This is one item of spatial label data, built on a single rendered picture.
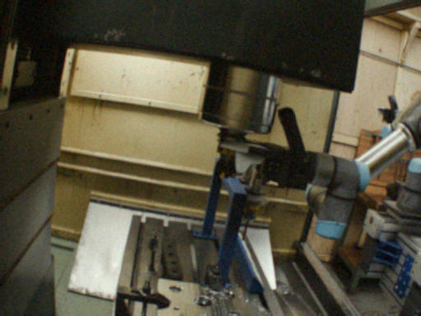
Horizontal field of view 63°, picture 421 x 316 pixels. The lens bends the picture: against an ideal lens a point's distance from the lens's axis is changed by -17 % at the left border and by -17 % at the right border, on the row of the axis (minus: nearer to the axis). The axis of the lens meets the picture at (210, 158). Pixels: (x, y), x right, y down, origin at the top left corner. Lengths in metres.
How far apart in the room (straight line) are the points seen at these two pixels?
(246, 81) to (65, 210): 1.44
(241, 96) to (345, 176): 0.31
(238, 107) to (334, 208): 0.33
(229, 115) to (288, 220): 1.34
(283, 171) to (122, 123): 1.14
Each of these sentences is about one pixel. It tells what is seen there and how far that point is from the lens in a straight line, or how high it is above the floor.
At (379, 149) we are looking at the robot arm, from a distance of 1.08.
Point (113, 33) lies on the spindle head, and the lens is 0.71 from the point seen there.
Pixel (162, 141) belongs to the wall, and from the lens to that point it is 1.86.
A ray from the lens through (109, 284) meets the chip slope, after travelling 1.64.
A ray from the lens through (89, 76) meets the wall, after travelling 1.87.
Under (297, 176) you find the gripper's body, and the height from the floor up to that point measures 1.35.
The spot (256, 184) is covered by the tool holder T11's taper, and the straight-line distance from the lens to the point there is 1.18.
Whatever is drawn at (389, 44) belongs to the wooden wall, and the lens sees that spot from 3.96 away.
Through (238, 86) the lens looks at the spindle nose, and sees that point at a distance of 0.76.
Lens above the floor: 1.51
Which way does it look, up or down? 11 degrees down
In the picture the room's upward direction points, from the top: 11 degrees clockwise
